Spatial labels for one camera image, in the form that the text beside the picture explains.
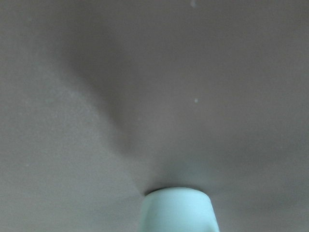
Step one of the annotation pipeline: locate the mint green plastic cup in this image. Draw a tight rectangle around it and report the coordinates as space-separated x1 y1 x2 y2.
138 187 219 232

